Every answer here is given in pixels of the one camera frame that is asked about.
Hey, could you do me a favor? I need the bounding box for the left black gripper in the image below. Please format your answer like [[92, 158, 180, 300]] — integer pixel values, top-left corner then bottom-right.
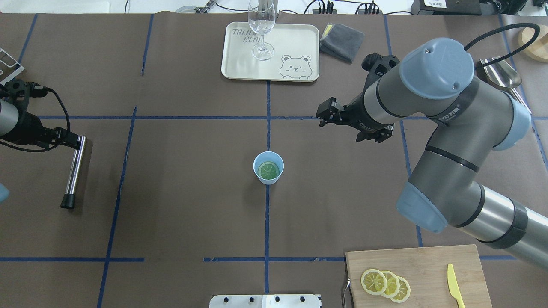
[[1, 80, 82, 150]]

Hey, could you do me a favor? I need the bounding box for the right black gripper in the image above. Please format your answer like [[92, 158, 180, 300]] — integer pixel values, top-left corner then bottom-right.
[[316, 53, 400, 143]]

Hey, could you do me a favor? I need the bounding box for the steel muddler black tip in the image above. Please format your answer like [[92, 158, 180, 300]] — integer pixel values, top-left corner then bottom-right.
[[60, 135, 87, 209]]

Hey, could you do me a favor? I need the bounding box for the light blue plastic cup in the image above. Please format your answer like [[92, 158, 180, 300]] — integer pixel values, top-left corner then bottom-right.
[[253, 151, 284, 185]]

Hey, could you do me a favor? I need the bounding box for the lemon slice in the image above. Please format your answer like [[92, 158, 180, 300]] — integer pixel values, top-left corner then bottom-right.
[[258, 161, 280, 180], [360, 269, 387, 296], [390, 275, 411, 303], [381, 270, 400, 298]]

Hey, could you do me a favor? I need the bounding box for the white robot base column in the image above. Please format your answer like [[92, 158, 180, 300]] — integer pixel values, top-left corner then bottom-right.
[[209, 294, 322, 308]]

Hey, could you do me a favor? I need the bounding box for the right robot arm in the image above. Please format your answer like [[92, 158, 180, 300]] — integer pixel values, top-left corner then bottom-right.
[[316, 38, 547, 269]]

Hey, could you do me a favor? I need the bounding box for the dark grey folded cloth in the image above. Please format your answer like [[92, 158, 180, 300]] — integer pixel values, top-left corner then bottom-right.
[[319, 23, 365, 64]]

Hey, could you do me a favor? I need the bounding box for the cream bear serving tray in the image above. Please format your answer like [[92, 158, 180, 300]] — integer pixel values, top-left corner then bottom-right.
[[221, 22, 320, 82]]

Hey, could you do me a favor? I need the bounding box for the clear wine glass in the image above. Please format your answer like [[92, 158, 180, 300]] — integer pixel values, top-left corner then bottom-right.
[[248, 0, 276, 61]]

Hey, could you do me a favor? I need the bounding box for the metal ice scoop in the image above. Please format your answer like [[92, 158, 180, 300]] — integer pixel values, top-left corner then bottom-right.
[[479, 60, 532, 114]]

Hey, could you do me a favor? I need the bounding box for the wooden cutting board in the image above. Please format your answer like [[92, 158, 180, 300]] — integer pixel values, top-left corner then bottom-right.
[[344, 244, 492, 308]]

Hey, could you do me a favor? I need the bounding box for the yellow plastic knife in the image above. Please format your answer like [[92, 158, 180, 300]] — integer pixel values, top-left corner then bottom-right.
[[447, 263, 465, 308]]

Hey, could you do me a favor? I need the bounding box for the white wire cup rack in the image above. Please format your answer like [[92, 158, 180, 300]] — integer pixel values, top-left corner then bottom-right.
[[0, 48, 25, 86]]

